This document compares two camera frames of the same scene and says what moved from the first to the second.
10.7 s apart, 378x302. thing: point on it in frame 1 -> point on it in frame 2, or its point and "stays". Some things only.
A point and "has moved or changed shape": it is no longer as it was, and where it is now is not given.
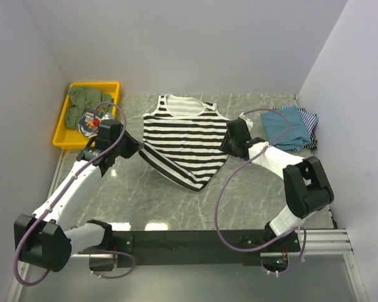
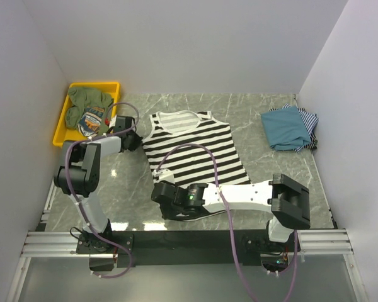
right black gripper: (224, 145) -> (167, 214)
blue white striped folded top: (311, 121) stays
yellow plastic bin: (70, 139) stays
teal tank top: (276, 126) stays
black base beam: (195, 247) stays
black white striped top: (183, 138) has moved or changed shape
